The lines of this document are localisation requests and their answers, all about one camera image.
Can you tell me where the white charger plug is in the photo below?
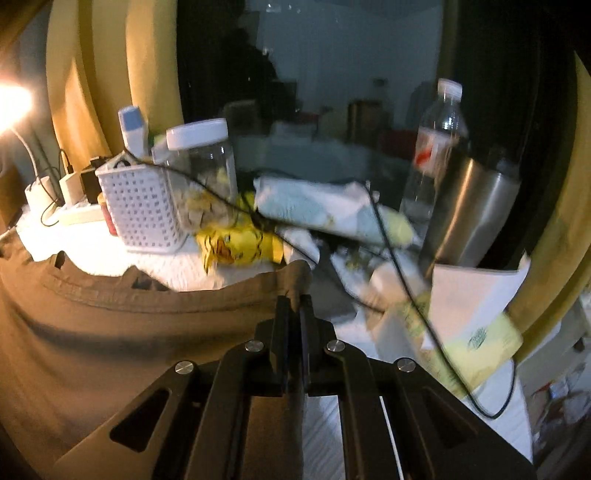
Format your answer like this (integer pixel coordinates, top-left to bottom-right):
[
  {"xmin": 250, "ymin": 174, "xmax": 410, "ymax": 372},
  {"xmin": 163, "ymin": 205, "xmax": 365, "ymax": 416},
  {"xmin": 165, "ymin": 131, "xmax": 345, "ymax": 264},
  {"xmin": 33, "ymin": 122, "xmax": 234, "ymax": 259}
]
[{"xmin": 59, "ymin": 173, "xmax": 84, "ymax": 206}]

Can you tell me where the blue and white cloth pack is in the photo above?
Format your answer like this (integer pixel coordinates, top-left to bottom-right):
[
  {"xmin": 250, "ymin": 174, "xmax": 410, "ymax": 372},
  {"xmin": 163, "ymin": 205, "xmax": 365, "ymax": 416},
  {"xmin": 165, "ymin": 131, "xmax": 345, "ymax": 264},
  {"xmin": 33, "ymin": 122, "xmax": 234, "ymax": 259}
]
[{"xmin": 253, "ymin": 175, "xmax": 411, "ymax": 245}]

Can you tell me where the dark smartphone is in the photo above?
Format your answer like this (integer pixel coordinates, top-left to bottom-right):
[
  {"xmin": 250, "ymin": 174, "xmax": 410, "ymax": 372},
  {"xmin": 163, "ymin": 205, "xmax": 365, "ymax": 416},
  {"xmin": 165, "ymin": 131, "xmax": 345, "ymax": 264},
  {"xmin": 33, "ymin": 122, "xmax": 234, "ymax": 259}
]
[{"xmin": 321, "ymin": 295, "xmax": 360, "ymax": 326}]

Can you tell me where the brown t-shirt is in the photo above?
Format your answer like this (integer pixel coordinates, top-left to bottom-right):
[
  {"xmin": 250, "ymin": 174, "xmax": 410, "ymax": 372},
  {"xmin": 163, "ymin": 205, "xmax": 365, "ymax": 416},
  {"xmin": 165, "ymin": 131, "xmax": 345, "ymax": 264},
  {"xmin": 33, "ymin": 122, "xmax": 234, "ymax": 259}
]
[{"xmin": 0, "ymin": 235, "xmax": 315, "ymax": 480}]

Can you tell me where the spray bottle with grey-blue cap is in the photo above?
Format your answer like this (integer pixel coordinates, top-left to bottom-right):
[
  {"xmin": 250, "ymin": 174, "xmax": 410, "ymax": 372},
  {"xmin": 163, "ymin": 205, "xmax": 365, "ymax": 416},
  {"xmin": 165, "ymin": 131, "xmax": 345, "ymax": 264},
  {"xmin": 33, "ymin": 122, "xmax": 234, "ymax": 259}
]
[{"xmin": 117, "ymin": 105, "xmax": 151, "ymax": 160}]

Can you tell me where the white desk lamp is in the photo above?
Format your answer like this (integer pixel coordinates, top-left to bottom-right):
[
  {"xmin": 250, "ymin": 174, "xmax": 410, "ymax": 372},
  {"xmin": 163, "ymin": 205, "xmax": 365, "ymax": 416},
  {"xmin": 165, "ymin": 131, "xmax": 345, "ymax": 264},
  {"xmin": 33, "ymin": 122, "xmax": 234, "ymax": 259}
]
[{"xmin": 0, "ymin": 83, "xmax": 58, "ymax": 217}]

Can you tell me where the clear plastic water bottle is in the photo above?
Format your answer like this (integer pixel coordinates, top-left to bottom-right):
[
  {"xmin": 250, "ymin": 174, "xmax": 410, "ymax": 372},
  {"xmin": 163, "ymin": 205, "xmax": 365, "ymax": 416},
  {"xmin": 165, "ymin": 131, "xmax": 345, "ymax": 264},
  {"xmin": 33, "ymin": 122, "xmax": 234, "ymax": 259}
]
[{"xmin": 399, "ymin": 78, "xmax": 469, "ymax": 232}]

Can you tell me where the yellow-green tissue pack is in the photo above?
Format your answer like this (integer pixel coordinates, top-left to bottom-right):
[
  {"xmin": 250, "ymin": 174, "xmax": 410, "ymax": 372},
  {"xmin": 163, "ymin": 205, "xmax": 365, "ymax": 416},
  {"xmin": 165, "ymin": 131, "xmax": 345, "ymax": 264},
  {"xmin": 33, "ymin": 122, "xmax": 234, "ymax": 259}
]
[{"xmin": 388, "ymin": 251, "xmax": 532, "ymax": 398}]

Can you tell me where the yellow snack packet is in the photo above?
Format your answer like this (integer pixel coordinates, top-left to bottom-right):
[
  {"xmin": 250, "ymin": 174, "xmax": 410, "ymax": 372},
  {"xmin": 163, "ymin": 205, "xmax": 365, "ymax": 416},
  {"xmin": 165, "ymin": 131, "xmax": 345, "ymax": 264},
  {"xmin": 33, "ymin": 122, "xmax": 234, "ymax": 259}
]
[{"xmin": 196, "ymin": 191, "xmax": 284, "ymax": 273}]

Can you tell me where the long black cable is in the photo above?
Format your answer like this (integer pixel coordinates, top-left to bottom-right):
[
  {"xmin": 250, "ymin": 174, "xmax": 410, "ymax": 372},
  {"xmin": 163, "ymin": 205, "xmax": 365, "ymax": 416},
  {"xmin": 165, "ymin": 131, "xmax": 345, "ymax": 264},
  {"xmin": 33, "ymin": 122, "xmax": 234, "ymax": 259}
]
[{"xmin": 122, "ymin": 152, "xmax": 515, "ymax": 418}]

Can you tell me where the black charger plug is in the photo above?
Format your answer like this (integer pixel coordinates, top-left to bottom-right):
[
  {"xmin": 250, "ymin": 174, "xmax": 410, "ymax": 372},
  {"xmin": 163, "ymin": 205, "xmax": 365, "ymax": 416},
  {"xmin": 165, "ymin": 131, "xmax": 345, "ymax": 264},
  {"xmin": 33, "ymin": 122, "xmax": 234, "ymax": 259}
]
[{"xmin": 81, "ymin": 157, "xmax": 109, "ymax": 204}]

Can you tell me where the clear jar with white lid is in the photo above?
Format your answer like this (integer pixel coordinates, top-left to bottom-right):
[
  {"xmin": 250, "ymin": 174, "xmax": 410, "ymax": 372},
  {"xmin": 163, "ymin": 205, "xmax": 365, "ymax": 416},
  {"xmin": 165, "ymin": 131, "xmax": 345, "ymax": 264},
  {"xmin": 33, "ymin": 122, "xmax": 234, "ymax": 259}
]
[{"xmin": 165, "ymin": 118, "xmax": 238, "ymax": 232}]

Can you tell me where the red can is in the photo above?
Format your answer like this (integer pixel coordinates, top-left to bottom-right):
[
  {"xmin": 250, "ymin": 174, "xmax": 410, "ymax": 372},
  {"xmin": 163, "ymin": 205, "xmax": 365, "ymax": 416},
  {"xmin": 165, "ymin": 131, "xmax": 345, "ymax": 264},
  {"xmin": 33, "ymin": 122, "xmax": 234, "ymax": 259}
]
[{"xmin": 97, "ymin": 194, "xmax": 118, "ymax": 237}]

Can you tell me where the wide yellow curtain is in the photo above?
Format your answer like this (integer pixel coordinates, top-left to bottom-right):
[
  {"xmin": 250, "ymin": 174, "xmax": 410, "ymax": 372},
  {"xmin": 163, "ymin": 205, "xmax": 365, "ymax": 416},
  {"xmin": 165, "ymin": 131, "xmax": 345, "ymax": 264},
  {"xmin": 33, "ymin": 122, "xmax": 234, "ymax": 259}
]
[{"xmin": 46, "ymin": 0, "xmax": 195, "ymax": 185}]

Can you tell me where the white perforated basket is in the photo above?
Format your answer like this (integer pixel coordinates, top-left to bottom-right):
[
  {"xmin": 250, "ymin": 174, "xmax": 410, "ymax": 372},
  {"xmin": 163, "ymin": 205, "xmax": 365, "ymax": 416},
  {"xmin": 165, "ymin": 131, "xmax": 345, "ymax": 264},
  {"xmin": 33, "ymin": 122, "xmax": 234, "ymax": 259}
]
[{"xmin": 95, "ymin": 154, "xmax": 188, "ymax": 254}]

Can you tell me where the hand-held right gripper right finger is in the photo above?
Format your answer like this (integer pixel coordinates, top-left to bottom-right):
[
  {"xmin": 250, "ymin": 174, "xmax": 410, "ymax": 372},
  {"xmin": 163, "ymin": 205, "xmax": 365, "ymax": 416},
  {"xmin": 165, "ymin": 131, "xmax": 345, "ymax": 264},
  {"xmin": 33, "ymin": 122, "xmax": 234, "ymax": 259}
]
[{"xmin": 295, "ymin": 294, "xmax": 539, "ymax": 480}]

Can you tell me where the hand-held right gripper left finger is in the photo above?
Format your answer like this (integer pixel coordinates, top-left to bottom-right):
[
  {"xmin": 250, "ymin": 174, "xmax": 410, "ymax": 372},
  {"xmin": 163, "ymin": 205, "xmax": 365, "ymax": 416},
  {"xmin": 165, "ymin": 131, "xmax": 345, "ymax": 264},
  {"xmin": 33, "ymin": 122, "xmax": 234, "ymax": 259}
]
[{"xmin": 53, "ymin": 295, "xmax": 296, "ymax": 480}]

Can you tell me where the stainless steel thermos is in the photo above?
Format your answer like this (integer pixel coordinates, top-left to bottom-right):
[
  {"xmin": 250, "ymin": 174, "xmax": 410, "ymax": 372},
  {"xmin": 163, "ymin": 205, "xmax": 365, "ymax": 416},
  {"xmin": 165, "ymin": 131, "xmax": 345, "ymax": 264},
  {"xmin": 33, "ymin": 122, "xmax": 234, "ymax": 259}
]
[{"xmin": 418, "ymin": 148, "xmax": 522, "ymax": 268}]

